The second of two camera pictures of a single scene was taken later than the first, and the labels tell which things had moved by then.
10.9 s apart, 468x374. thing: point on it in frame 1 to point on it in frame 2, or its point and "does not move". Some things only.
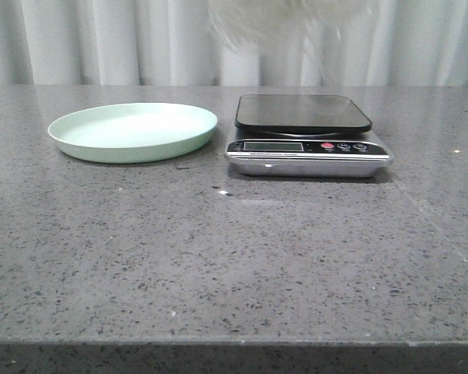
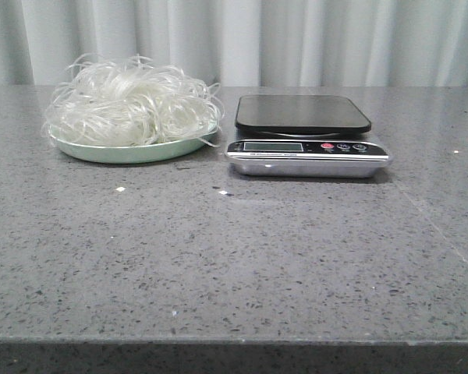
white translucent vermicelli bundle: (315, 25) to (132, 102)
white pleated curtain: (176, 44) does not move
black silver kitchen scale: (306, 135) does not move
